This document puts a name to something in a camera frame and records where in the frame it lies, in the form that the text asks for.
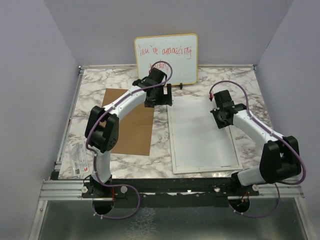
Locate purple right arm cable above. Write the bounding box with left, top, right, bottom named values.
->
left=208, top=80, right=308, bottom=218

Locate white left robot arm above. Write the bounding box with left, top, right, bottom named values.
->
left=84, top=67, right=172, bottom=198

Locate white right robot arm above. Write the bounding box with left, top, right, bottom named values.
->
left=209, top=90, right=302, bottom=196

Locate white picture frame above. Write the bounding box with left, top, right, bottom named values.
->
left=166, top=96, right=244, bottom=175

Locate yellow-rimmed whiteboard with writing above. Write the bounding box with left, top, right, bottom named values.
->
left=134, top=33, right=198, bottom=86

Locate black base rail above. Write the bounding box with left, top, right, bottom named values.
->
left=81, top=177, right=259, bottom=208

